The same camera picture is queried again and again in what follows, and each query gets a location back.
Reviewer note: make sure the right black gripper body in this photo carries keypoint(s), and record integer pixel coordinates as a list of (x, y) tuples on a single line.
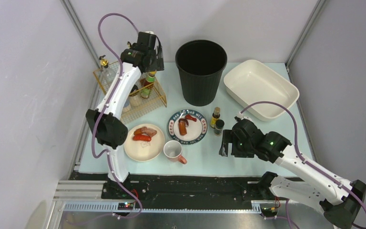
[(228, 142)]

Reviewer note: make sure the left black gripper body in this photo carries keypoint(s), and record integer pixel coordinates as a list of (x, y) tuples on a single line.
[(157, 59)]

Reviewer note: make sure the yellow cap sauce bottle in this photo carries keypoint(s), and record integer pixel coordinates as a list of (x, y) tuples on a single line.
[(147, 84)]

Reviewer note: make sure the black lid spice jar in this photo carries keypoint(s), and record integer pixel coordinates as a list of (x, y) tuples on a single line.
[(135, 99)]

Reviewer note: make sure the glass oil bottle gold spout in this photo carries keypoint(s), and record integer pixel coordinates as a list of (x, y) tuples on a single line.
[(108, 73)]

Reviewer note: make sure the silver lid spice jar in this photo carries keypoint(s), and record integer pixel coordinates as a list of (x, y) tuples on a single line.
[(126, 107)]

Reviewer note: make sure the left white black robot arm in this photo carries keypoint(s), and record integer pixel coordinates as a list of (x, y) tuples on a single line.
[(108, 131)]

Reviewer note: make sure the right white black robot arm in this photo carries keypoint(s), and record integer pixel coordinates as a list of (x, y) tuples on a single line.
[(335, 197)]

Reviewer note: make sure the black cap pepper jar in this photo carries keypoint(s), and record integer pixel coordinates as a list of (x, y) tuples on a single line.
[(219, 126)]

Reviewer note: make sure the brown cap small bottle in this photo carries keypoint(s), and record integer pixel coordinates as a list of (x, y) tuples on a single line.
[(215, 116)]

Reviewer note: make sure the patterned rim white plate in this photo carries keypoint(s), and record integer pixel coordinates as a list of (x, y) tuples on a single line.
[(196, 131)]

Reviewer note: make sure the orange sausage on patterned plate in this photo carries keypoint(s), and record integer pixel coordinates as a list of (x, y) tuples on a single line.
[(182, 129)]

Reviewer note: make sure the black plastic trash bin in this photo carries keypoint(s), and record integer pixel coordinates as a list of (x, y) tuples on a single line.
[(200, 65)]

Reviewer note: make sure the red sausage piece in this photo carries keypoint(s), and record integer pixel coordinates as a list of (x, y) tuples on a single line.
[(190, 117)]

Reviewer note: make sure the dark sausage piece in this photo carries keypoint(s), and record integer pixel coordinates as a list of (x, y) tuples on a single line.
[(185, 121)]

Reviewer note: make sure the pink ceramic mug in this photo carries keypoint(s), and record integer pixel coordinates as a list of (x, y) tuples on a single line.
[(173, 151)]

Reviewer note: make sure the white rectangular basin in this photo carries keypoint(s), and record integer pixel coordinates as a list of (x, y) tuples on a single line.
[(253, 81)]

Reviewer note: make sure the brown meat piece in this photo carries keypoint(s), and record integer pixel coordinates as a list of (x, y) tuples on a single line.
[(145, 131)]

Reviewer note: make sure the red sausage on cream plate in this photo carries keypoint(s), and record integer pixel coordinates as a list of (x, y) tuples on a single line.
[(144, 138)]

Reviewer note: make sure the cream round plate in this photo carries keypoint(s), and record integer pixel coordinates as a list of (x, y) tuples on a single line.
[(143, 151)]

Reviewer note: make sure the yellow wire mesh rack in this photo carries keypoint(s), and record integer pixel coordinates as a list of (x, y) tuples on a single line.
[(157, 96)]

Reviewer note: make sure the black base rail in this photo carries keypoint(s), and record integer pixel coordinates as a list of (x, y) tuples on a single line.
[(185, 192)]

